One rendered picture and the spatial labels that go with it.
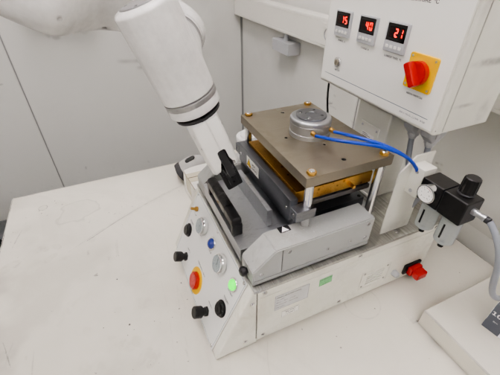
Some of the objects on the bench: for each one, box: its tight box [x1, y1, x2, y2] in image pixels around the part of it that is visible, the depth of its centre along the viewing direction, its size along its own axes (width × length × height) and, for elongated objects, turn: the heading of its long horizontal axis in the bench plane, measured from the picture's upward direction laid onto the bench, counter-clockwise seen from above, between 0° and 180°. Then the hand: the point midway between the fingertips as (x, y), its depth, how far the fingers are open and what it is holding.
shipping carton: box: [184, 163, 207, 202], centre depth 103 cm, size 19×13×9 cm
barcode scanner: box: [174, 155, 206, 181], centre depth 113 cm, size 20×8×8 cm, turn 114°
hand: (231, 176), depth 61 cm, fingers closed
